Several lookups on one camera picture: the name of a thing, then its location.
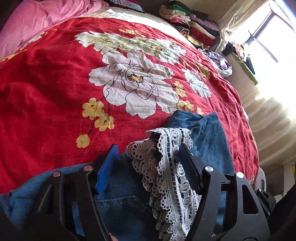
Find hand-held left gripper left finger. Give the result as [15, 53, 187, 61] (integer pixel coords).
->
[37, 144, 119, 241]

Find floral pillow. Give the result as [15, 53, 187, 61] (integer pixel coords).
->
[108, 0, 146, 13]

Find red floral blanket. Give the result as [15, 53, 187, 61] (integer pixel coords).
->
[0, 14, 260, 195]

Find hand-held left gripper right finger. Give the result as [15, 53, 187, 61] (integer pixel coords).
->
[178, 144, 271, 241]

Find pile of folded clothes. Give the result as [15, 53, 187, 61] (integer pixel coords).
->
[159, 0, 221, 49]

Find black item on windowsill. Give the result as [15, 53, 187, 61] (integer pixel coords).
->
[223, 42, 236, 56]

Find cream curtain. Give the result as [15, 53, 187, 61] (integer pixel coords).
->
[217, 0, 274, 52]

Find window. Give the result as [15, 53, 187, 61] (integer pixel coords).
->
[245, 0, 296, 63]

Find pink quilt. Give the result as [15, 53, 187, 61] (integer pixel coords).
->
[0, 0, 110, 61]

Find purple and white cloth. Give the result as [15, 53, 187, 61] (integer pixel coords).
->
[201, 49, 233, 78]

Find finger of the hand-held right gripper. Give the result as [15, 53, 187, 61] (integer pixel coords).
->
[254, 188, 277, 220]

